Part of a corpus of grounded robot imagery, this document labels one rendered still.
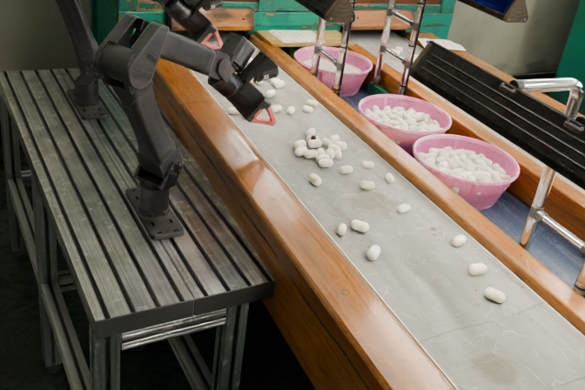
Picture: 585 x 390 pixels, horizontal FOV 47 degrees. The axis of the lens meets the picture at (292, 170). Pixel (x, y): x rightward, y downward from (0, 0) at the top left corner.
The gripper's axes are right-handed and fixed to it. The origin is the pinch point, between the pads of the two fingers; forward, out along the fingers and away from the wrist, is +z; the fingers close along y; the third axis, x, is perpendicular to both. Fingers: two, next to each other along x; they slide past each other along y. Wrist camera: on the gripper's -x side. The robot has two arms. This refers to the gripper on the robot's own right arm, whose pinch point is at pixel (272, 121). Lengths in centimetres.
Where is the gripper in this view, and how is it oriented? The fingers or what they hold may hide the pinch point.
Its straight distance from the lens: 160.1
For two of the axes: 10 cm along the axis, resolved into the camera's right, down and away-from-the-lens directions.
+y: -4.2, -4.7, 7.8
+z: 6.1, 4.9, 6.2
